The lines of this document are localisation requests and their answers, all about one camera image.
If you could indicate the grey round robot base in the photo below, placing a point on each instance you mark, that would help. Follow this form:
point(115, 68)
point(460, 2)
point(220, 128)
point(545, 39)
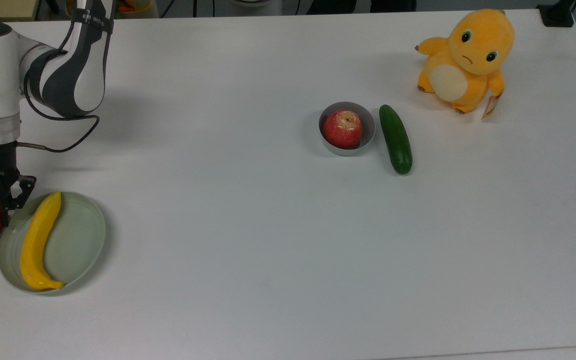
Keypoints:
point(258, 6)

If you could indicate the pale green plastic plate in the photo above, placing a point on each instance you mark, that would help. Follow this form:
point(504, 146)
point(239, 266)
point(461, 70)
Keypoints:
point(75, 240)

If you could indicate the yellow banana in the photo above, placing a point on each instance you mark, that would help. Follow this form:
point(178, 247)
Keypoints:
point(38, 240)

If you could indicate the wooden side table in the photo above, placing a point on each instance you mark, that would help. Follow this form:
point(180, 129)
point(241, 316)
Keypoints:
point(0, 9)

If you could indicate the clear bin with vegetables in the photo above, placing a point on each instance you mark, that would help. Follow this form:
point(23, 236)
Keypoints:
point(135, 7)

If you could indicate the red apple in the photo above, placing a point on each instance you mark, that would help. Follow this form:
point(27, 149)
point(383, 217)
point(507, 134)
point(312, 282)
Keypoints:
point(343, 130)

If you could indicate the small grey round bowl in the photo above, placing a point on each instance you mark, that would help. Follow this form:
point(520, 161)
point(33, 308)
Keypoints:
point(369, 135)

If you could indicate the green cucumber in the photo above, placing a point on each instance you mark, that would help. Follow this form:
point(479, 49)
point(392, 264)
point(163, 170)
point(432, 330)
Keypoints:
point(396, 140)

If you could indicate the orange plush toy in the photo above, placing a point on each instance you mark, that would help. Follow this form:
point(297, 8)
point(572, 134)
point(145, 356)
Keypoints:
point(468, 60)

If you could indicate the black clamp mount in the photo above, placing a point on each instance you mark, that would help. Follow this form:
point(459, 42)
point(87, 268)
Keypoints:
point(557, 15)

